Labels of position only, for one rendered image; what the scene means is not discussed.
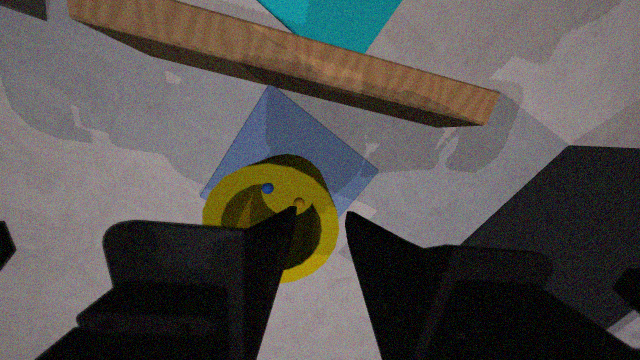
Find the brown rectangular bar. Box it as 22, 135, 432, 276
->
67, 0, 500, 128

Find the blue marble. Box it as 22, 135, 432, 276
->
262, 183, 274, 194

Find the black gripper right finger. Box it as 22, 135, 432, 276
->
345, 211, 553, 360

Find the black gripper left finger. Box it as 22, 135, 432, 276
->
102, 206, 297, 360

